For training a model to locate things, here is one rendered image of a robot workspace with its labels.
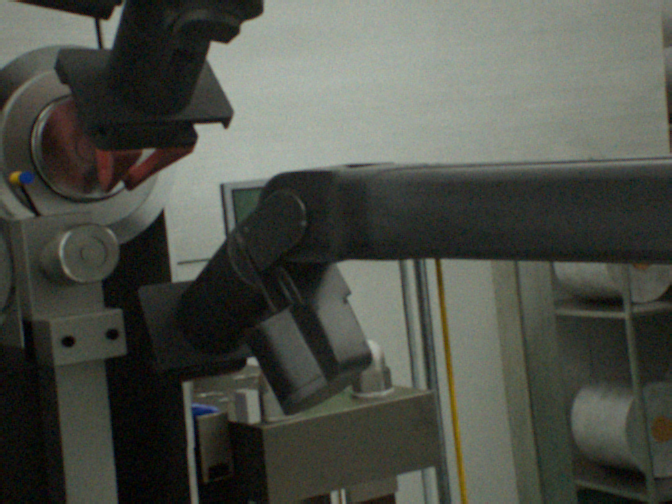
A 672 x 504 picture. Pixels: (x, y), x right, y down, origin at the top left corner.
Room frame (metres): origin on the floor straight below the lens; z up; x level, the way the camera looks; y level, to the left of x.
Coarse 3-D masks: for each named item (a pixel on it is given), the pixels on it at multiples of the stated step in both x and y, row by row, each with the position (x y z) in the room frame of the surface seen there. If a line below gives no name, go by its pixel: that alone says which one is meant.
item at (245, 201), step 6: (234, 192) 1.38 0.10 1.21; (240, 192) 1.38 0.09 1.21; (246, 192) 1.39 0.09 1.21; (252, 192) 1.39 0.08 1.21; (258, 192) 1.39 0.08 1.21; (234, 198) 1.38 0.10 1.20; (240, 198) 1.38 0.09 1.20; (246, 198) 1.39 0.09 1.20; (252, 198) 1.39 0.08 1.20; (258, 198) 1.39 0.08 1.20; (240, 204) 1.38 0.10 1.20; (246, 204) 1.39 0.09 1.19; (252, 204) 1.39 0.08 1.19; (240, 210) 1.38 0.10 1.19; (246, 210) 1.38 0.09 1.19; (252, 210) 1.39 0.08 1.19; (240, 216) 1.38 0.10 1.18; (246, 216) 1.38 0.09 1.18
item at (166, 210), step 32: (160, 224) 1.01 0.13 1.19; (128, 256) 1.07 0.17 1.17; (160, 256) 1.01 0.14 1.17; (128, 288) 1.07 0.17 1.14; (128, 320) 1.08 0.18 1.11; (128, 352) 1.09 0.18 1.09; (128, 384) 1.09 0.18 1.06; (160, 384) 1.03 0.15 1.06; (128, 416) 1.10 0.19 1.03; (160, 416) 1.04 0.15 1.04
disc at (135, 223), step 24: (48, 48) 0.96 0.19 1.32; (0, 72) 0.94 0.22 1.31; (24, 72) 0.95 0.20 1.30; (0, 96) 0.94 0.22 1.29; (0, 120) 0.94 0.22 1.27; (0, 168) 0.93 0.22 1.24; (168, 168) 1.00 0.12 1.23; (0, 192) 0.93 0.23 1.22; (168, 192) 0.99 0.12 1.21; (0, 216) 0.93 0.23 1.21; (24, 216) 0.94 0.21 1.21; (144, 216) 0.98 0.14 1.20; (120, 240) 0.97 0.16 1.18
